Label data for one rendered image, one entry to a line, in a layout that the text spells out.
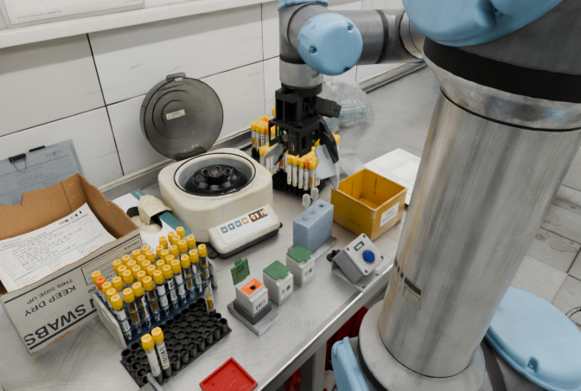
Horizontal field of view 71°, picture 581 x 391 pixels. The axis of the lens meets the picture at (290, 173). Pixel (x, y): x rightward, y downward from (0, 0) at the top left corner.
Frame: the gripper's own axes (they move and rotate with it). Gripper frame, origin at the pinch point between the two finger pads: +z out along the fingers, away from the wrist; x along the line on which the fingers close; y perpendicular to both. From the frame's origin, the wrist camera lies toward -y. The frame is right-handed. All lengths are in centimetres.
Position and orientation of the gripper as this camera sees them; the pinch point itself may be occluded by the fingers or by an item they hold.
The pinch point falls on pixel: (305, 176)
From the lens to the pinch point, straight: 82.4
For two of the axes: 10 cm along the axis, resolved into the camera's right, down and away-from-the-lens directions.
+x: 8.0, 3.2, -5.1
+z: 0.0, 8.5, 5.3
